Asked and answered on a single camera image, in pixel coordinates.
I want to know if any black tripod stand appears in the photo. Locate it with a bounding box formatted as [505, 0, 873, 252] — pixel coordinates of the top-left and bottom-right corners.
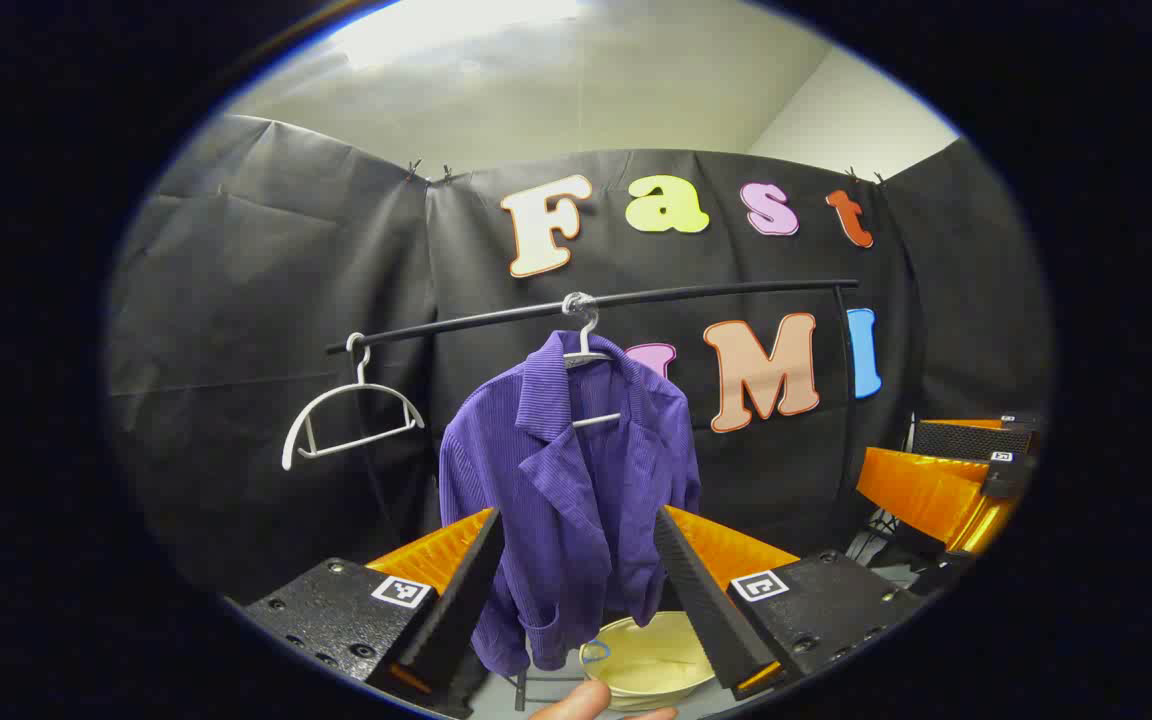
[844, 505, 929, 573]

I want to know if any white clothes hanger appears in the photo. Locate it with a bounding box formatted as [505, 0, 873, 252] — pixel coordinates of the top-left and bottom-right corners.
[281, 332, 427, 471]
[561, 292, 627, 431]

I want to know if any cream laundry hamper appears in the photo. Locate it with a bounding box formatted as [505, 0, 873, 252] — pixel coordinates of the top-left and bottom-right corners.
[579, 612, 719, 713]

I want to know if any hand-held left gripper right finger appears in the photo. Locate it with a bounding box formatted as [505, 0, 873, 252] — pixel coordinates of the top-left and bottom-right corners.
[652, 505, 925, 701]

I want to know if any purple ribbed shirt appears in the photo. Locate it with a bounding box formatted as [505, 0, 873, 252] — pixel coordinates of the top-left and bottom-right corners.
[438, 330, 702, 679]

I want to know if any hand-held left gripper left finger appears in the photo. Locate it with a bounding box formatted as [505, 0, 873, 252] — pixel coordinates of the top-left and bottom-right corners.
[241, 506, 507, 716]

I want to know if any black clothes rack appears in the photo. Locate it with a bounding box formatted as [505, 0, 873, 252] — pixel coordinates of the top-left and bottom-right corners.
[326, 280, 862, 546]

